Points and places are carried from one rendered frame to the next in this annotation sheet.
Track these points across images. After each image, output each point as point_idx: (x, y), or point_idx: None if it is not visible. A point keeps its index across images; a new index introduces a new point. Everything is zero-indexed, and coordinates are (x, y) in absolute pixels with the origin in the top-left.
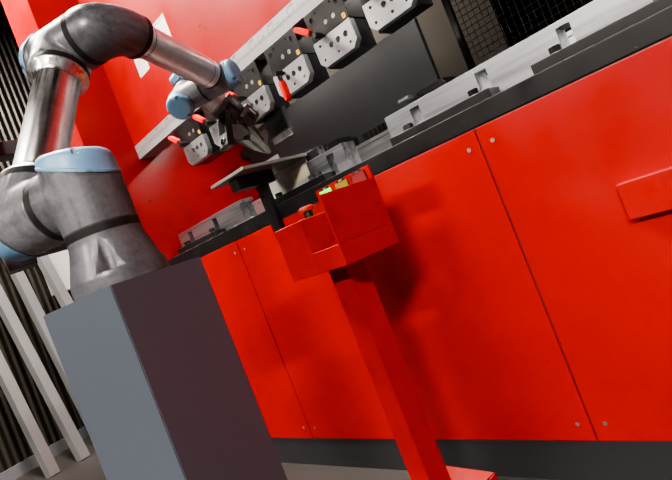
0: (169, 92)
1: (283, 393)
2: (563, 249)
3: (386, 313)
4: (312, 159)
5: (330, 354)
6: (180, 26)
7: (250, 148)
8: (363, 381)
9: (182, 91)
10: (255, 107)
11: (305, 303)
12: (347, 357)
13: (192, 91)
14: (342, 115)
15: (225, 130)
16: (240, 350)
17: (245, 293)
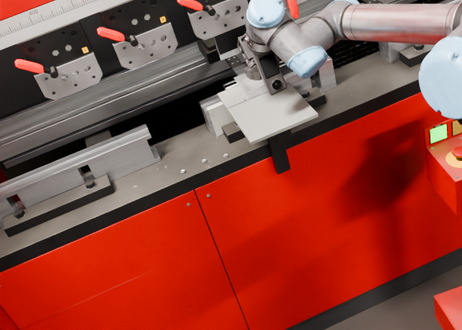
0: None
1: (223, 322)
2: None
3: (381, 205)
4: (289, 76)
5: (304, 260)
6: None
7: (251, 79)
8: (336, 267)
9: (319, 44)
10: (223, 20)
11: (288, 225)
12: (325, 255)
13: (328, 42)
14: None
15: (279, 71)
16: (161, 309)
17: (192, 244)
